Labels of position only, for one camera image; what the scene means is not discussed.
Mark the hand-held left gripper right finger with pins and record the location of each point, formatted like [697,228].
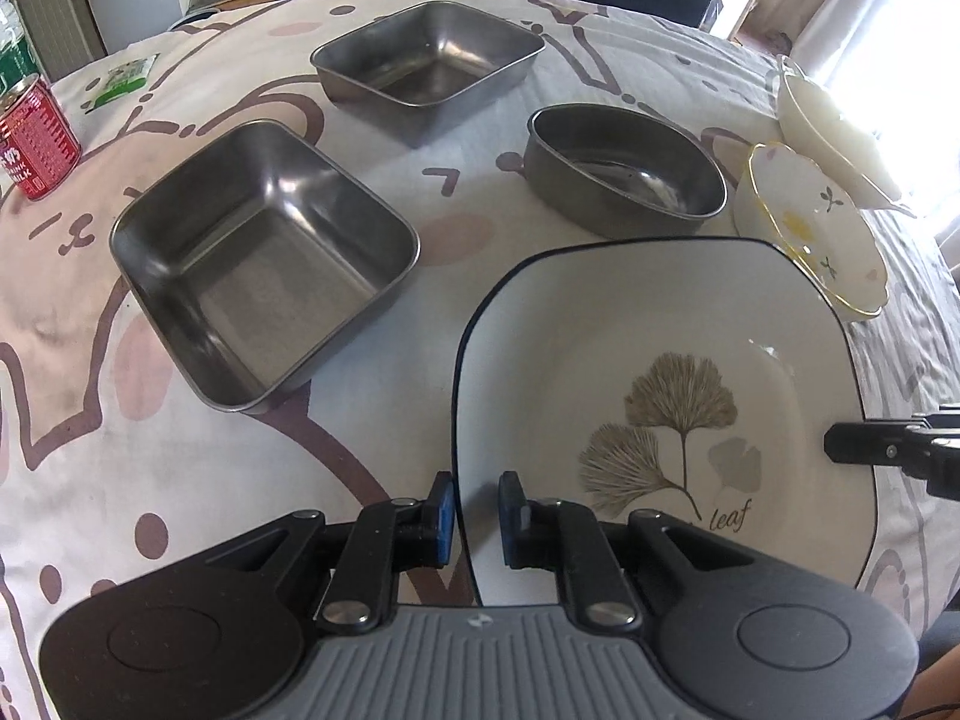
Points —
[511,532]

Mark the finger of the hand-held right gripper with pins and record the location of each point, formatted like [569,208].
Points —
[862,444]

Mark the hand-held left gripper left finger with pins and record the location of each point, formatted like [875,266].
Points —
[444,521]

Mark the square white leaf-print plate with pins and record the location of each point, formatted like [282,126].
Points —
[637,330]

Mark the floral yellow-rimmed bowl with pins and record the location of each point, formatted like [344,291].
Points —
[795,202]

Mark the square stainless steel tray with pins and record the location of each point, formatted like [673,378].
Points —
[262,255]
[427,52]

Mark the oval stainless steel bowl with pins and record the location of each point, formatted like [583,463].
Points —
[600,150]

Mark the cartoon-print tablecloth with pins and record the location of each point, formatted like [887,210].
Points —
[487,187]

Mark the green snack packet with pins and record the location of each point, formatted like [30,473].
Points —
[120,82]

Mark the grey round bin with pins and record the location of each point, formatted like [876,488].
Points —
[195,17]

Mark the red drink can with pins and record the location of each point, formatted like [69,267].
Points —
[34,135]

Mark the clear green-label plastic bottle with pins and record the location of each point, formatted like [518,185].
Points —
[15,52]

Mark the grey kitchen cabinet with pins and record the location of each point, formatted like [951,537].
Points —
[60,7]

